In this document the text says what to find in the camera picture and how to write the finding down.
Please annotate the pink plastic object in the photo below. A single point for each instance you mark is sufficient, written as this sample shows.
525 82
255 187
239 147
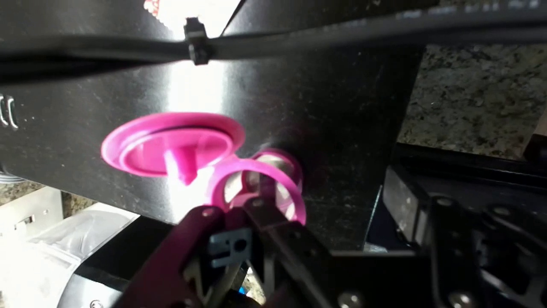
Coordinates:
183 144

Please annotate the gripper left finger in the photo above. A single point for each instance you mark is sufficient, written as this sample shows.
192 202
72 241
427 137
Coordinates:
188 269

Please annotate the black stainless microwave oven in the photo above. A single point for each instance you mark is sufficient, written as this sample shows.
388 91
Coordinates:
335 111

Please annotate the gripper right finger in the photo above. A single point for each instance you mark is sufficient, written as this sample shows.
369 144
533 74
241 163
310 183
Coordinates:
294 260

